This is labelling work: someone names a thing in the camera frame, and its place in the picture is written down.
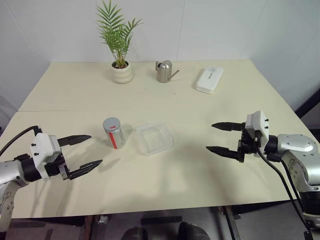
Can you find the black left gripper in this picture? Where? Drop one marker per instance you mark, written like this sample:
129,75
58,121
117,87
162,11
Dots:
54,168

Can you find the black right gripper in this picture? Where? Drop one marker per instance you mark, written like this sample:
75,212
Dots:
248,145

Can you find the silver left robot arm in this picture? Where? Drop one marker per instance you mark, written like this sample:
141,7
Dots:
11,170

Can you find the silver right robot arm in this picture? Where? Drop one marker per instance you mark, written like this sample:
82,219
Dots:
297,150

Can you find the clear vial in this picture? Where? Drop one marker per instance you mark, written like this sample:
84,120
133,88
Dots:
117,138

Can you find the grey plastic slotted jar lid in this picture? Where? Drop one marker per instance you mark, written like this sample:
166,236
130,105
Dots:
111,124

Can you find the clear plastic container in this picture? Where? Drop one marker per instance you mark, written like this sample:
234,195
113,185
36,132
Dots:
154,138

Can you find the white flat case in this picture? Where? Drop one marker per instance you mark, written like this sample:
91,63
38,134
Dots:
209,79

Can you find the white ribbed plant pot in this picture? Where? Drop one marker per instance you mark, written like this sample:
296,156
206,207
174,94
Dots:
122,73

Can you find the steel watering can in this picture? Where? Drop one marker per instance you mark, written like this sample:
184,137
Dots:
163,71

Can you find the dark rounded shape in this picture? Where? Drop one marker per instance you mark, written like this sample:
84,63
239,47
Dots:
133,233
193,231

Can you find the green palm plant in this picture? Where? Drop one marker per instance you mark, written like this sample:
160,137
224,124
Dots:
117,32

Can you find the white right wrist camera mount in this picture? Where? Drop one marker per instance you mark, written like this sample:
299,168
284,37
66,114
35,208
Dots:
258,122

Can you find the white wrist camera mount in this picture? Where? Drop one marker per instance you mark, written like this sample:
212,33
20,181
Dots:
258,122
41,145

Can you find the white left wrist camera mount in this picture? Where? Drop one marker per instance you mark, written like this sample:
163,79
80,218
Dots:
41,145

